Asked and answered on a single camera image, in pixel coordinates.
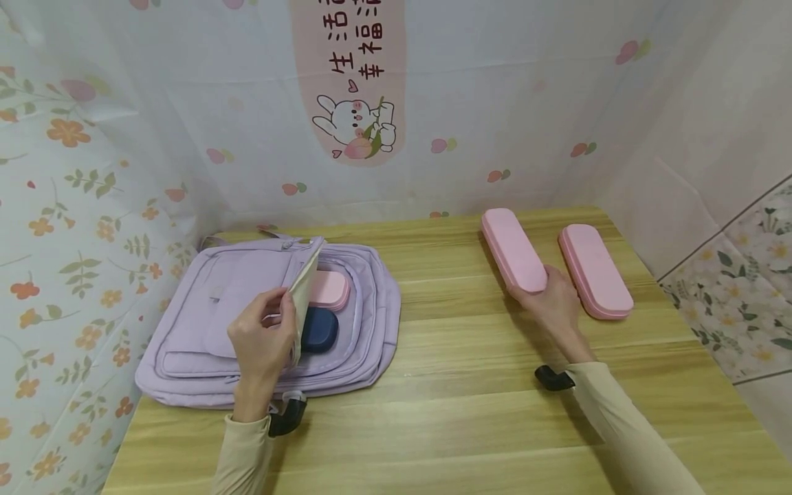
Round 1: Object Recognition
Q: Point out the long pink pencil case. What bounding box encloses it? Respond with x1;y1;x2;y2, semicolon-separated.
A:
481;208;550;296
558;223;635;322

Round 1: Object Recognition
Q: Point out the black wrist band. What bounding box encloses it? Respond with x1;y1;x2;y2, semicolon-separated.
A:
533;364;577;393
267;390;309;439

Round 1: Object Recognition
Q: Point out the person's right hand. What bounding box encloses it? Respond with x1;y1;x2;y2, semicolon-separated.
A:
507;265;597;365

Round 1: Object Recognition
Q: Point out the navy blue case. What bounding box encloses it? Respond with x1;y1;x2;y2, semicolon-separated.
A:
300;307;340;355

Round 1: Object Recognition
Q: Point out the person's left hand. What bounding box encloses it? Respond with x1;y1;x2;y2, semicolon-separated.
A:
226;287;300;422

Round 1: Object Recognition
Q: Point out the person's left forearm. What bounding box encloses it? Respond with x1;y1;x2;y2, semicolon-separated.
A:
210;411;277;495

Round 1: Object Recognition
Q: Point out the small pink case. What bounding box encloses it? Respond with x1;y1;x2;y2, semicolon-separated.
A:
307;270;352;312

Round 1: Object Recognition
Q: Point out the person's right forearm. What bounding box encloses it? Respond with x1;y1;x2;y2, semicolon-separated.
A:
565;360;707;495

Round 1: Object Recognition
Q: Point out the lilac backpack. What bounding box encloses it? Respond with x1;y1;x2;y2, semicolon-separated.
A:
134;233;402;411

